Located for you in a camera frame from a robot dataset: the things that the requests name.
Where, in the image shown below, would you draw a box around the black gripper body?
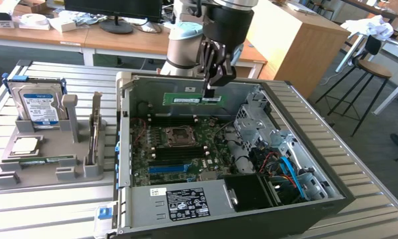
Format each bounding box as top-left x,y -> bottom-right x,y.
201,2 -> 254,55

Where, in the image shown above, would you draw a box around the green RAM stick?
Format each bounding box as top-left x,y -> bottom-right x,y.
162,92 -> 226,106
0,155 -> 76,165

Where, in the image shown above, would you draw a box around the black RAM slots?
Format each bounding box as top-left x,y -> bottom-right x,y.
154,146 -> 209,161
149,114 -> 200,126

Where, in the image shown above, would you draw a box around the wooden cabinet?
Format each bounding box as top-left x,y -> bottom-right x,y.
245,0 -> 352,99

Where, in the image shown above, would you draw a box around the metal disk bay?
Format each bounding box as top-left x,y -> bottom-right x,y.
232,90 -> 337,201

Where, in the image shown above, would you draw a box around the green motherboard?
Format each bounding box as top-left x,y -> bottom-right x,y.
131,114 -> 240,188

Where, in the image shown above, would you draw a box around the CPU socket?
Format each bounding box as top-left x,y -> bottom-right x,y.
161,126 -> 198,148

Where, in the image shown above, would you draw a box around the black computer monitor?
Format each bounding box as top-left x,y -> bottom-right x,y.
63,0 -> 164,35

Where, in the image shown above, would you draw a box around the blue expansion slot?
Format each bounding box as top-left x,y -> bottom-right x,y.
148,164 -> 188,174

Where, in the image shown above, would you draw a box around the open black PC case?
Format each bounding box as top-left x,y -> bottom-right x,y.
112,71 -> 357,239

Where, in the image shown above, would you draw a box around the black stool with wooden seat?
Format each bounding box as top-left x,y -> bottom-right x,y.
314,34 -> 396,137

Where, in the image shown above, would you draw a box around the white crumpled cloth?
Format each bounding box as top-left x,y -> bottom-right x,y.
340,14 -> 396,42

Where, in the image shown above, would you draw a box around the small white box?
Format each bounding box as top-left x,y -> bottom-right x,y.
48,16 -> 77,33

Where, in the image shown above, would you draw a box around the wooden desk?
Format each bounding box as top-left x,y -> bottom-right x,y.
0,8 -> 269,80

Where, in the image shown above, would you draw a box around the hard disk in blue caddy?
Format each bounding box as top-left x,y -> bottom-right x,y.
1,73 -> 69,129

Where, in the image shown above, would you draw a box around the grey power supply with label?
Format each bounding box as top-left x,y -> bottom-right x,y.
129,184 -> 237,229

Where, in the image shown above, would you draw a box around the grey parts rack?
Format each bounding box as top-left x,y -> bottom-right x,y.
0,92 -> 108,192

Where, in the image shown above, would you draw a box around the white round tape roll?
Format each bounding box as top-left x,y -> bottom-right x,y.
17,13 -> 51,31

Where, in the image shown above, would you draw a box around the silver CPU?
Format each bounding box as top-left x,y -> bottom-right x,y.
9,137 -> 40,157

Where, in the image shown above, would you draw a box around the red wire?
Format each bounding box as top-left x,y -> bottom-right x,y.
132,118 -> 150,140

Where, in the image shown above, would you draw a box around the blue wire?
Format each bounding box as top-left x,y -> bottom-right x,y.
278,154 -> 308,200

